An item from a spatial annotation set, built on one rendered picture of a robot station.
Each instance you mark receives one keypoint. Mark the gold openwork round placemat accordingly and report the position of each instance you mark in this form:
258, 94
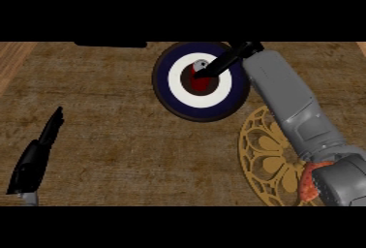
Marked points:
267, 155

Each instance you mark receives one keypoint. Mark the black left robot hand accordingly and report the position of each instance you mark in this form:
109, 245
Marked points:
30, 164

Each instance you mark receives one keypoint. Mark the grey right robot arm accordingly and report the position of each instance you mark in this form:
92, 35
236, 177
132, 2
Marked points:
298, 106

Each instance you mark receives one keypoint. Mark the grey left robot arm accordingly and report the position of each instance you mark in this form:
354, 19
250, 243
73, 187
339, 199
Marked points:
30, 198

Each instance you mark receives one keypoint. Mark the red can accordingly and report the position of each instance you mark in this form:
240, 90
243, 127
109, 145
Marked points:
203, 84

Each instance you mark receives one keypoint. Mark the navy and white round plate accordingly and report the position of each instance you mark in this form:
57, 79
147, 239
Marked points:
206, 103

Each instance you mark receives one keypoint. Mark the orange-red vegetable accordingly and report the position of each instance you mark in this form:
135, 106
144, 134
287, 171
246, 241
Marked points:
308, 184

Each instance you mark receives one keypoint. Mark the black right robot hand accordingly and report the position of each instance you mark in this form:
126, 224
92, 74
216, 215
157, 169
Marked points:
228, 61

